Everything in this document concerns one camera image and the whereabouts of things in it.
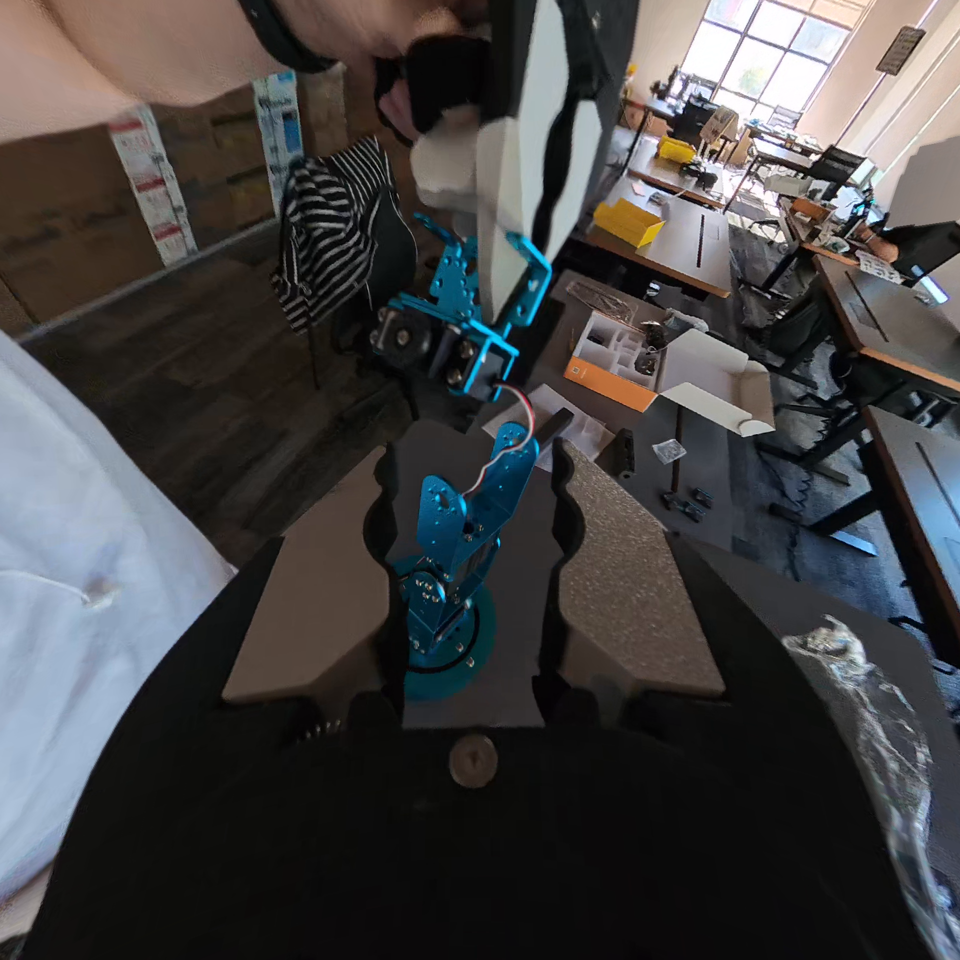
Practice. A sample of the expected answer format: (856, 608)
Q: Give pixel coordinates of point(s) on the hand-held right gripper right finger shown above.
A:
(637, 592)

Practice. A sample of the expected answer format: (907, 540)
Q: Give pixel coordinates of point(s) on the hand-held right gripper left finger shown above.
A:
(307, 600)

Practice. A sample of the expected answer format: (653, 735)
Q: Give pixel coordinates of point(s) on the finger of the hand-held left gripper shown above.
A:
(581, 165)
(517, 187)

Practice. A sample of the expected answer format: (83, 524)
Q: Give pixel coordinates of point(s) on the blue toy robot arm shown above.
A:
(442, 517)

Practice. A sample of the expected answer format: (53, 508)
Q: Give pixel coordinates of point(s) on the person's left forearm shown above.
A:
(112, 52)

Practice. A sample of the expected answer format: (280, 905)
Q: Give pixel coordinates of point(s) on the wood-edged grey desk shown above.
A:
(679, 259)
(675, 180)
(885, 315)

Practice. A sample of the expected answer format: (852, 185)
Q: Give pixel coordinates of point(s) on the dark grey desk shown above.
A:
(716, 465)

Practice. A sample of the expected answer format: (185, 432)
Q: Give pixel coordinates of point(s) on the person's left hand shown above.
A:
(390, 22)

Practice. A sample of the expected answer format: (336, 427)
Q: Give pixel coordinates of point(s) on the yellow plastic bin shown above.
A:
(675, 150)
(626, 221)

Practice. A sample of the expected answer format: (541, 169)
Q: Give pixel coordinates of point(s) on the small black parts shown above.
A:
(686, 504)

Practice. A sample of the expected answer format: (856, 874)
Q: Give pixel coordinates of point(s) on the clear plastic bag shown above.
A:
(600, 298)

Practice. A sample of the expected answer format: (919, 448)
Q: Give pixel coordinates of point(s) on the small clear screw bag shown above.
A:
(667, 450)

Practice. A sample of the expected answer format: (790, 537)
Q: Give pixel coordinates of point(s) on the white foam sheet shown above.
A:
(589, 435)

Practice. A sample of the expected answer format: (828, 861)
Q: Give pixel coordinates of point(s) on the large window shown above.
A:
(772, 52)

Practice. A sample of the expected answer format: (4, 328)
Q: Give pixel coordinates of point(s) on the striped cloth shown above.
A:
(330, 225)

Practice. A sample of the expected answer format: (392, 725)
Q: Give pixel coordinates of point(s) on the orange white parts box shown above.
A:
(604, 377)

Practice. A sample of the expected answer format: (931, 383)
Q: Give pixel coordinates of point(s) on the person's white shirt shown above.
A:
(75, 600)

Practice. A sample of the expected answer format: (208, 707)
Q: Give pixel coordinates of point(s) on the black office chair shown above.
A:
(840, 169)

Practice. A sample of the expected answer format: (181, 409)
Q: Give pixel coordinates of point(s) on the black wristband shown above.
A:
(289, 41)

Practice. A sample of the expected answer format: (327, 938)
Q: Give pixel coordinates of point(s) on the crumpled clear plastic wrap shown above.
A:
(885, 720)

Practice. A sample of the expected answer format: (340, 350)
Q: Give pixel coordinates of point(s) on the black monitor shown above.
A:
(922, 247)

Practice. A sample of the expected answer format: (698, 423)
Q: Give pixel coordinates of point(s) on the stack of cardboard boxes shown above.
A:
(67, 225)

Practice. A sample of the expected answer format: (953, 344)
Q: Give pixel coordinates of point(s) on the dark wall sign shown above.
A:
(900, 49)

